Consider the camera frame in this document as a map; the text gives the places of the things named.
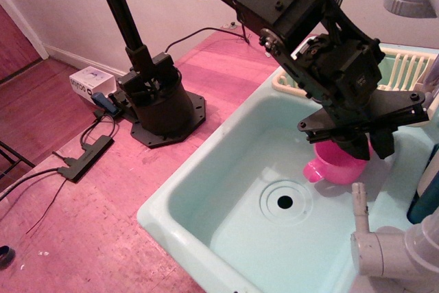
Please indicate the black tape roll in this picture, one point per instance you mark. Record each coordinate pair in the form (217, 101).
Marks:
(7, 256)

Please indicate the white toy faucet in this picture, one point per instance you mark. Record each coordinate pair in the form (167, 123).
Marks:
(390, 252)

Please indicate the dark teal bottle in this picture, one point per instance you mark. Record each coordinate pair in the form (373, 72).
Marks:
(425, 201)

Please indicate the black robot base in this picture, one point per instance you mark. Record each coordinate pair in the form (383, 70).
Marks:
(152, 97)

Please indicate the blue clamp handle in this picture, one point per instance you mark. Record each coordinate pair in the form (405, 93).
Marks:
(103, 102)

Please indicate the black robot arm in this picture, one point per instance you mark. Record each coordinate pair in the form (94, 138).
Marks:
(318, 46)

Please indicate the pink plastic cup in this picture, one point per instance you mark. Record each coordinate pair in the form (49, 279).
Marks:
(333, 164)

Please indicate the white cardboard box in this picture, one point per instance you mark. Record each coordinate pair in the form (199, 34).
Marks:
(91, 80)

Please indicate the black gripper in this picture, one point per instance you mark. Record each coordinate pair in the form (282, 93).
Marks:
(337, 65)

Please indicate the black metal chair leg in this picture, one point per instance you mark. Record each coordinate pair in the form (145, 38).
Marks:
(13, 158)

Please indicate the purple cutlery in rack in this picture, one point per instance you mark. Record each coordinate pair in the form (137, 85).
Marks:
(430, 83)

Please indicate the turquoise toy sink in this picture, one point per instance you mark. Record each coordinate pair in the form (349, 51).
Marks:
(239, 216)

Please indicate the black usb hub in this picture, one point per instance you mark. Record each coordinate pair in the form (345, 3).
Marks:
(76, 168)

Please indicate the cream dish drying rack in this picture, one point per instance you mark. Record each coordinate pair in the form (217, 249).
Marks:
(402, 70)

